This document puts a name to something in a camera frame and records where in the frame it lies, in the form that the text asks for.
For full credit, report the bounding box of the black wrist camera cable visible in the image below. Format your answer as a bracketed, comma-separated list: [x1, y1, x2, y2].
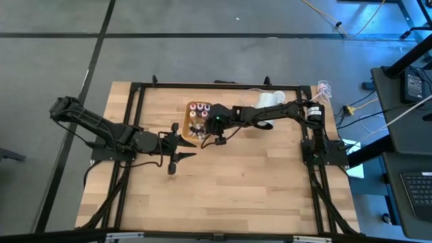
[118, 131, 165, 169]
[200, 130, 242, 149]

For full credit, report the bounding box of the black metal table frame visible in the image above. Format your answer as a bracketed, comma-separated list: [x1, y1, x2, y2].
[101, 74, 338, 237]

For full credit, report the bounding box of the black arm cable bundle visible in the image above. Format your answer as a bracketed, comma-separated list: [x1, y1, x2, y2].
[308, 165, 358, 236]
[80, 160, 131, 230]

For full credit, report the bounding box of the silver metal bracket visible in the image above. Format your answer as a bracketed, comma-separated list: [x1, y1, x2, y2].
[105, 232, 145, 241]

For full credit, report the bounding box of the black stand foot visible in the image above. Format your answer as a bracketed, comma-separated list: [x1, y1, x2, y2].
[0, 146, 27, 162]

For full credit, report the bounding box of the black slanted desk leg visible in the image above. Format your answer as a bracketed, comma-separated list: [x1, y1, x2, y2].
[384, 42, 432, 79]

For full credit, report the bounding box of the white lamp cable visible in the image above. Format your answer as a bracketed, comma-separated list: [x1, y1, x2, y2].
[240, 80, 333, 109]

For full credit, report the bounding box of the white thick cable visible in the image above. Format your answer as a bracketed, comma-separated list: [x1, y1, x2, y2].
[384, 96, 432, 131]

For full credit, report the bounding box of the orange plastic basket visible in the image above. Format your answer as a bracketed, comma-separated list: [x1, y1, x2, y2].
[181, 100, 214, 142]

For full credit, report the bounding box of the aluminium frame rail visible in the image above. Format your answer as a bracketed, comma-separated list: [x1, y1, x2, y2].
[292, 235, 333, 243]

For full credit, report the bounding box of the black keyboard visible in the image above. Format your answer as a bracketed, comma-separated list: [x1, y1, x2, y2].
[400, 171, 432, 221]

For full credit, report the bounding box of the black chair base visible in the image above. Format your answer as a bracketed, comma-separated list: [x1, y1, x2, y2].
[400, 26, 432, 38]

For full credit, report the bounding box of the white spot lamp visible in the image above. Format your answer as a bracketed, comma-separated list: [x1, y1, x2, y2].
[251, 90, 286, 131]

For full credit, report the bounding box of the black desk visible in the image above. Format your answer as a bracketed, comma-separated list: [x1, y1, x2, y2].
[380, 151, 432, 241]
[370, 65, 432, 157]

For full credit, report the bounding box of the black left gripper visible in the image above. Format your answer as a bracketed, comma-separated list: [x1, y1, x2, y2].
[157, 122, 198, 176]

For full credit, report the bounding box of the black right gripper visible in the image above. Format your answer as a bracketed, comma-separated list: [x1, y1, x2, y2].
[202, 103, 234, 146]

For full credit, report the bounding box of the black power adapter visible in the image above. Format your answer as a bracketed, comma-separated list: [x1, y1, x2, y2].
[400, 68, 427, 105]

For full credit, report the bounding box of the yellow floor cable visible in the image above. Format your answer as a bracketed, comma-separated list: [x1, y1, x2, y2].
[301, 0, 387, 38]

